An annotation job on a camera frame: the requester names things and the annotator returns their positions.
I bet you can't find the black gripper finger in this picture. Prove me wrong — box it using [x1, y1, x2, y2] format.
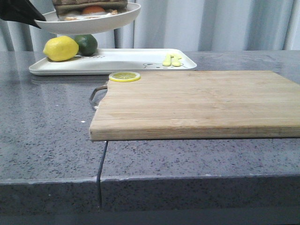
[0, 0, 46, 29]

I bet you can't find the white round plate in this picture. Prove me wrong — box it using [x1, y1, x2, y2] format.
[35, 2, 141, 35]

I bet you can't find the bread slice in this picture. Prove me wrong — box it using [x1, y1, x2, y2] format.
[52, 0, 128, 7]
[53, 3, 127, 16]

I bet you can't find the fried egg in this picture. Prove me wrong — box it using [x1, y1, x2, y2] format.
[59, 6, 118, 21]

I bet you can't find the white bear tray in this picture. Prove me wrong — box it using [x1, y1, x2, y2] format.
[29, 49, 197, 75]

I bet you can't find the yellow lemon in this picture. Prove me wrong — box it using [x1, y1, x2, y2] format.
[43, 36, 79, 61]

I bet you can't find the green lime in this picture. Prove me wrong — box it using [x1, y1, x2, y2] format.
[74, 34, 98, 56]

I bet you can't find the lemon slice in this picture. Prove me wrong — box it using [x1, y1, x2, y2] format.
[109, 71, 141, 83]

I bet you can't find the grey curtain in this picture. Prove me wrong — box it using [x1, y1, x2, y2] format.
[0, 0, 300, 52]

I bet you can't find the wooden cutting board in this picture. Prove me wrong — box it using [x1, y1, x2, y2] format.
[90, 71, 300, 141]

